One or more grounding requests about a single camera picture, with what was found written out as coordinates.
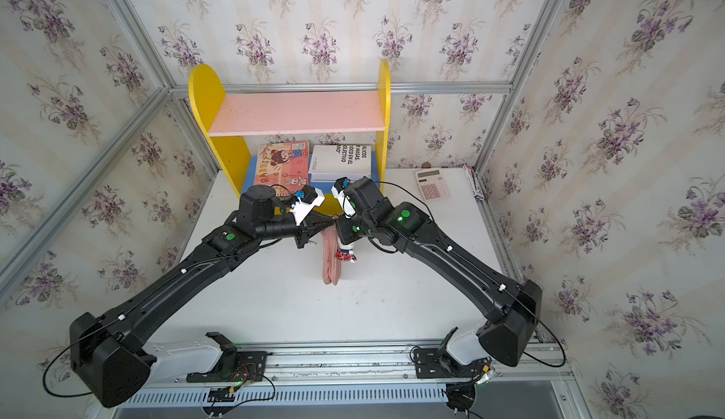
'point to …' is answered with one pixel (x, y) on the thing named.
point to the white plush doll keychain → (345, 252)
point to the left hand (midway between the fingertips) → (337, 225)
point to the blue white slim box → (475, 184)
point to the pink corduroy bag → (331, 266)
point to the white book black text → (329, 162)
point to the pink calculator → (432, 184)
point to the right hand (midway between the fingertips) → (339, 225)
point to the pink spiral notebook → (283, 166)
